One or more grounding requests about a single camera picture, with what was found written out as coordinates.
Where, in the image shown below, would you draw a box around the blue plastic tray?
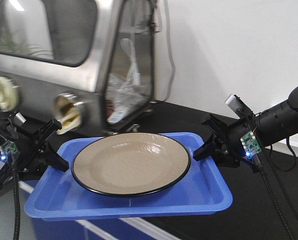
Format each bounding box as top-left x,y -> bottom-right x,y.
24,131 -> 234,223

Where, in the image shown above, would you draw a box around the right braided black cable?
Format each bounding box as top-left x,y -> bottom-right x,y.
253,149 -> 296,240

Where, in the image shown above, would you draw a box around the braided black cable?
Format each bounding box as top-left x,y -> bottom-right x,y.
10,152 -> 21,240
253,149 -> 296,240

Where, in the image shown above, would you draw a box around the cream glovebox port right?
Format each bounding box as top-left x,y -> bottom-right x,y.
53,92 -> 84,135

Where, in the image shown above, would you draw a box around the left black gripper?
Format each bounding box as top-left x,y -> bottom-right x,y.
0,118 -> 69,189

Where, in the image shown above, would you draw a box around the beige plate with black rim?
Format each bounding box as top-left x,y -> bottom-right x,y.
71,132 -> 191,197

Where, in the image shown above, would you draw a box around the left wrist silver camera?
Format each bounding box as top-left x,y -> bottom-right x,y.
13,112 -> 26,125

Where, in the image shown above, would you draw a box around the cream glovebox port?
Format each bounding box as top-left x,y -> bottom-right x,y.
53,92 -> 84,135
0,76 -> 20,112

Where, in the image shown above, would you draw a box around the left braided black cable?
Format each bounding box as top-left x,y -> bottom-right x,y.
10,152 -> 21,240

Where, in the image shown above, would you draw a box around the stainless steel glovebox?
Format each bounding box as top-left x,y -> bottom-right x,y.
0,0 -> 158,133

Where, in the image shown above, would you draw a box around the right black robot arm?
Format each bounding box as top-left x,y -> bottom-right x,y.
193,87 -> 298,172

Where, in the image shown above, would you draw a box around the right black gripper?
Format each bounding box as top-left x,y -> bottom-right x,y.
193,114 -> 259,173

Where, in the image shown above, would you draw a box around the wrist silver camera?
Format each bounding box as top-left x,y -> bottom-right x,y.
13,112 -> 26,125
225,94 -> 254,118

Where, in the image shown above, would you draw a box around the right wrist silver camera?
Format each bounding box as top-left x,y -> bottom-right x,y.
225,94 -> 254,118

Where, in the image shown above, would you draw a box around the cream glovebox port left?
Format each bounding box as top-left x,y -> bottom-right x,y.
0,76 -> 20,112

